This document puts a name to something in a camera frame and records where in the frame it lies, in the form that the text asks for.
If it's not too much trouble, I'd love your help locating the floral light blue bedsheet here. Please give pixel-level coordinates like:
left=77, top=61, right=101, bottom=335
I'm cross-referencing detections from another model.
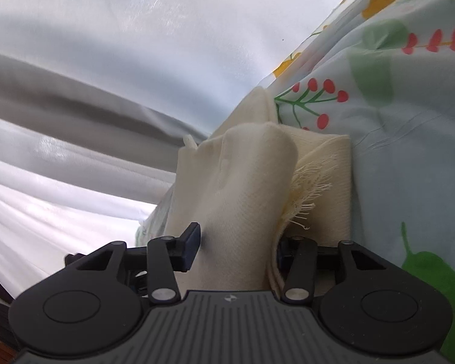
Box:
left=136, top=0, right=455, bottom=363

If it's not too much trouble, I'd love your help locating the white sheer curtain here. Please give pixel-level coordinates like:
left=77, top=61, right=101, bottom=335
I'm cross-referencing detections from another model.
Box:
left=0, top=0, right=342, bottom=296

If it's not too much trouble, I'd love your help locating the cream knit sweater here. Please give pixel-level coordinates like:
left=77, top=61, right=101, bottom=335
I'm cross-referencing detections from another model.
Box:
left=166, top=87, right=351, bottom=292

